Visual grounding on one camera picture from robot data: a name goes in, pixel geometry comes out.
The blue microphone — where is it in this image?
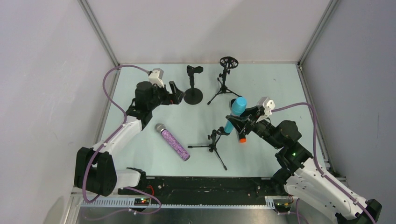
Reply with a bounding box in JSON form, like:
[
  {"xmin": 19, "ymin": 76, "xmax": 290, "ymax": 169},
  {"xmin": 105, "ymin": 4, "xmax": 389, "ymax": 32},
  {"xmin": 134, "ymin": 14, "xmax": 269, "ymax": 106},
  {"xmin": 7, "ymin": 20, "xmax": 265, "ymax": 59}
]
[{"xmin": 224, "ymin": 97, "xmax": 247, "ymax": 134}]

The small black tripod stand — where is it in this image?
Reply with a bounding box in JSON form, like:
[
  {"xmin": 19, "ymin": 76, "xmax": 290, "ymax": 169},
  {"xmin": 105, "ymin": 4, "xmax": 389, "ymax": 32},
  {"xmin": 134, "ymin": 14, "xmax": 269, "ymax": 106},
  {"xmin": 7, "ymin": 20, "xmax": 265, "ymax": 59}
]
[{"xmin": 188, "ymin": 126, "xmax": 229, "ymax": 171}]

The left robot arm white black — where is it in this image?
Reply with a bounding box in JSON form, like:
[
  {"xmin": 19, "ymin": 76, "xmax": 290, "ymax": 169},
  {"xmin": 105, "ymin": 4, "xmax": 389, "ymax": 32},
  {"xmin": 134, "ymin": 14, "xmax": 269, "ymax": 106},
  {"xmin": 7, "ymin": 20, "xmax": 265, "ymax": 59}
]
[{"xmin": 74, "ymin": 81, "xmax": 185, "ymax": 196}]

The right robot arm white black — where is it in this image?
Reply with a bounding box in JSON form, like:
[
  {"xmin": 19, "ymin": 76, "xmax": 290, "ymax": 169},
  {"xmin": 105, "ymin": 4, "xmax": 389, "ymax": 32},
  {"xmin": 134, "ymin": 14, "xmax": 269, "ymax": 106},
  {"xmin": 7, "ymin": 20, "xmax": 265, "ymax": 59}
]
[{"xmin": 226, "ymin": 108, "xmax": 382, "ymax": 224}]

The black round base mic stand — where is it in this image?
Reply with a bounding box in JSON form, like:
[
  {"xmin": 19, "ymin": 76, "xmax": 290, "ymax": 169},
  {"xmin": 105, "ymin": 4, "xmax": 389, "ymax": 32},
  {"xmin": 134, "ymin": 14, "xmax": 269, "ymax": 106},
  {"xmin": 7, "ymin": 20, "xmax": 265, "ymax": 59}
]
[{"xmin": 184, "ymin": 65, "xmax": 204, "ymax": 105}]

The black microphone orange end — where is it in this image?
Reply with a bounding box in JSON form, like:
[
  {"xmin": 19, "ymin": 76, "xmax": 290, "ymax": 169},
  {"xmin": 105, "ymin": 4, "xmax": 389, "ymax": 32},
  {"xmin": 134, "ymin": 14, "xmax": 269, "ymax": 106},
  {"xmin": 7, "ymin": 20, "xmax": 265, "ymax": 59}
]
[{"xmin": 230, "ymin": 98, "xmax": 247, "ymax": 143}]

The purple glitter microphone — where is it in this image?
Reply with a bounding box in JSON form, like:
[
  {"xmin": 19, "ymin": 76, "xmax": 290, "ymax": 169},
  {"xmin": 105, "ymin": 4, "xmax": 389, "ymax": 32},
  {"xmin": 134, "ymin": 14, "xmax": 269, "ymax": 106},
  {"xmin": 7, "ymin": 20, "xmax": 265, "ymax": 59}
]
[{"xmin": 155, "ymin": 123, "xmax": 190, "ymax": 161}]

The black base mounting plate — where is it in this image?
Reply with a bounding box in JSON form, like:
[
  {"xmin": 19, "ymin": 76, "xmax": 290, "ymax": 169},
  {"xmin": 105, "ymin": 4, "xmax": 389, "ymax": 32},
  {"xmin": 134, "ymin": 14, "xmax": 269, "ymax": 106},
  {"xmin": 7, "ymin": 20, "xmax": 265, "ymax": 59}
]
[{"xmin": 135, "ymin": 176, "xmax": 286, "ymax": 206}]

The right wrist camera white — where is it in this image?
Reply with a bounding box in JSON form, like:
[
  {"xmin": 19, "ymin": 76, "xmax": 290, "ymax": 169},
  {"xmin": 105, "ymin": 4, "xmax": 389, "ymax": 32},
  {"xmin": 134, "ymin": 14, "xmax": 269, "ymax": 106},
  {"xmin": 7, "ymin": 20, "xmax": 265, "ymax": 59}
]
[{"xmin": 256, "ymin": 97, "xmax": 276, "ymax": 123}]

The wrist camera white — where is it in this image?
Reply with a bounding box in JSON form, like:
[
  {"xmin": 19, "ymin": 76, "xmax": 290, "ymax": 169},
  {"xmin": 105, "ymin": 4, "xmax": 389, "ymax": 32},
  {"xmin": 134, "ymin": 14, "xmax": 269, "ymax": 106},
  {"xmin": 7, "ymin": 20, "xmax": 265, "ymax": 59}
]
[
  {"xmin": 256, "ymin": 97, "xmax": 276, "ymax": 123},
  {"xmin": 148, "ymin": 68, "xmax": 165, "ymax": 88}
]

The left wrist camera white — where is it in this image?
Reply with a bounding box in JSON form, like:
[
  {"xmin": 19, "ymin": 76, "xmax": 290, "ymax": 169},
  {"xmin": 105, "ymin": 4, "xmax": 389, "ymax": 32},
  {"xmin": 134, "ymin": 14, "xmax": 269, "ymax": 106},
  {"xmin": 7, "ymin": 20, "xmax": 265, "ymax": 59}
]
[{"xmin": 148, "ymin": 68, "xmax": 165, "ymax": 88}]

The black tripod shock mount stand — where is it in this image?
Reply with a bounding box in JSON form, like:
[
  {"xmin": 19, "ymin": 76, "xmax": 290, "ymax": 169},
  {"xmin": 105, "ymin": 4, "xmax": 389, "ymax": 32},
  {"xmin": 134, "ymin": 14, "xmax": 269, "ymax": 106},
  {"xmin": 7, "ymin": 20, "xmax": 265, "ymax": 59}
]
[{"xmin": 207, "ymin": 56, "xmax": 241, "ymax": 105}]

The grey slotted cable duct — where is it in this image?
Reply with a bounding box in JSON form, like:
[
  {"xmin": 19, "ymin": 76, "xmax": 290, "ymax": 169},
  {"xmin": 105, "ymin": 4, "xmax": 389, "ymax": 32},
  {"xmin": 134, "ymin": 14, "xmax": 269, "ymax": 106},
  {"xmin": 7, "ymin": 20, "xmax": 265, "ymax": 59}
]
[{"xmin": 81, "ymin": 197, "xmax": 276, "ymax": 210}]

